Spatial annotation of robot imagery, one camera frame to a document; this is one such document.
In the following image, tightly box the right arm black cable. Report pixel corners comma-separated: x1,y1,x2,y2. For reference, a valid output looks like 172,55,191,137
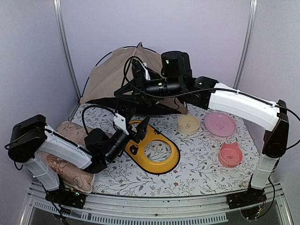
122,56,300,211

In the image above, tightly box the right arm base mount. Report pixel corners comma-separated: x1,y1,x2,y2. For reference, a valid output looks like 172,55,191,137
226,187,267,220

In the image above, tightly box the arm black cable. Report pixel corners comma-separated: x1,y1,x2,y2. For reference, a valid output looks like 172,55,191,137
81,104,118,136
122,56,300,211

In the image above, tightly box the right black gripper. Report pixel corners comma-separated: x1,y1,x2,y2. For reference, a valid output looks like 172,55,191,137
113,72,182,107

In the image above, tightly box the pink flat plate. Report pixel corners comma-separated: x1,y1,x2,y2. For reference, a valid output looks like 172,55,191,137
204,112,236,137

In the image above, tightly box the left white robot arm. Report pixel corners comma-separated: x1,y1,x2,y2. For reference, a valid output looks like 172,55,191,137
4,114,150,203

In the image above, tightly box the cream small bowl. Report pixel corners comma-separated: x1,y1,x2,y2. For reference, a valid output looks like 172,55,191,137
177,115,200,135

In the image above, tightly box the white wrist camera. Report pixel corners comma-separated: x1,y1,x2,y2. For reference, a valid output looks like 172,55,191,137
113,113,129,135
131,59,150,81

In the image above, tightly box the front aluminium table rail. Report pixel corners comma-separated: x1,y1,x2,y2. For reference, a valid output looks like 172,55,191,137
20,182,299,225

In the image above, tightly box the left aluminium frame post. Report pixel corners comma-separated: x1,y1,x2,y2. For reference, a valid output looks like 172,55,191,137
52,0,82,104

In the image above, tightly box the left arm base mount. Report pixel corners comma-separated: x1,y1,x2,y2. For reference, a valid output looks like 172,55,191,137
45,179,86,209

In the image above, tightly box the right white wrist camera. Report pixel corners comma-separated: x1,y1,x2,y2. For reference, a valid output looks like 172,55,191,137
131,59,150,81

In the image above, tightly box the black tent pole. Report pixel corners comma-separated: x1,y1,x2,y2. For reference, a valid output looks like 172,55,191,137
80,44,162,104

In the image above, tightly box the beige fabric pet tent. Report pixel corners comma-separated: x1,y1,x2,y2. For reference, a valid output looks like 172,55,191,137
80,43,188,115

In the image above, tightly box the brown patterned pet cushion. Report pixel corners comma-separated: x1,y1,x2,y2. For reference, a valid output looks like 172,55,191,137
40,120,95,194

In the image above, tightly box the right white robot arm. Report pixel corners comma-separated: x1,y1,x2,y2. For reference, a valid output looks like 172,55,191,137
114,51,289,204

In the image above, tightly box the right aluminium frame post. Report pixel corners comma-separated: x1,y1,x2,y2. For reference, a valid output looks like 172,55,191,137
233,0,258,89

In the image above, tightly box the aluminium frame post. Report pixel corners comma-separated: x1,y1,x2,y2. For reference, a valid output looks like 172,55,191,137
233,0,258,89
52,0,82,104

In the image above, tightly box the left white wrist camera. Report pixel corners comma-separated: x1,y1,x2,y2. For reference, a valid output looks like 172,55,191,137
113,113,129,135

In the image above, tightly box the yellow double bowl holder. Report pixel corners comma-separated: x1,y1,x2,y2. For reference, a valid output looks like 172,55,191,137
125,125,180,175

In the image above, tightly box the pink cat-ear bowl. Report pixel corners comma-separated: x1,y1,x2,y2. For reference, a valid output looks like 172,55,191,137
218,142,243,168

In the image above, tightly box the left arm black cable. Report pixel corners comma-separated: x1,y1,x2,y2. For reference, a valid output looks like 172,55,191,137
81,104,118,136

